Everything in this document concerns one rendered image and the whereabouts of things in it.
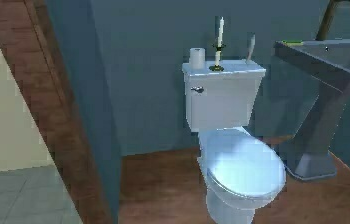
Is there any white toilet paper roll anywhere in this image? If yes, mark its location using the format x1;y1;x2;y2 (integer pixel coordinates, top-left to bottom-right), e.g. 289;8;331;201
188;47;206;70

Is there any brass tap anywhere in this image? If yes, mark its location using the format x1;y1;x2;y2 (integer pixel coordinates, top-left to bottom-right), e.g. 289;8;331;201
315;0;350;42

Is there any green soap bar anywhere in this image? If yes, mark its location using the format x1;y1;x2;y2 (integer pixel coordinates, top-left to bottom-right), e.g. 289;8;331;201
281;39;304;46

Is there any brown wooden room door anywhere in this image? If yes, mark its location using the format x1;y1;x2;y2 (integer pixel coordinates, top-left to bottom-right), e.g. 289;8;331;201
0;0;114;224

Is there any white candle on brass holder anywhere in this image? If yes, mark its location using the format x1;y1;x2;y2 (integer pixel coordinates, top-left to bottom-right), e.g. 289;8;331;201
208;16;227;72

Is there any grey pedestal sink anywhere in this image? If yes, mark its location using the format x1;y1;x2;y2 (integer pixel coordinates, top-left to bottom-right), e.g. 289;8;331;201
274;38;350;182

